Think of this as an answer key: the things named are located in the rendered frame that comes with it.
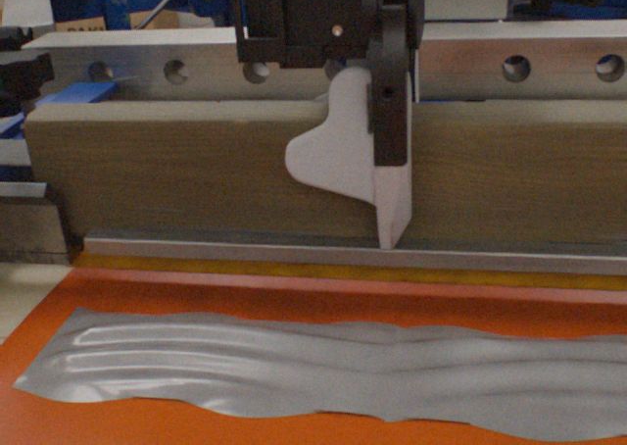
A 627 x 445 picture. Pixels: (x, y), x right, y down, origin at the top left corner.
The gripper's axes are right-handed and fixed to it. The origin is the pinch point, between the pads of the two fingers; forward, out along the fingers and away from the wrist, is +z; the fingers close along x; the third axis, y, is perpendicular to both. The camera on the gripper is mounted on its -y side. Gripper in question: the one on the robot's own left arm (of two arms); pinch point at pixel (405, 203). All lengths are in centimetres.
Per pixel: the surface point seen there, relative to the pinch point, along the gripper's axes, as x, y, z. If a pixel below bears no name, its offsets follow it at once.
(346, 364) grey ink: 7.4, 2.3, 4.9
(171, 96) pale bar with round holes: -21.8, 21.2, 1.2
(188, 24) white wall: -413, 167, 82
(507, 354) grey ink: 6.0, -5.2, 4.9
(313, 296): 1.2, 5.1, 5.2
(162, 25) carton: -378, 169, 75
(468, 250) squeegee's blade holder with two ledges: 2.6, -3.3, 1.3
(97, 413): 11.6, 13.1, 5.2
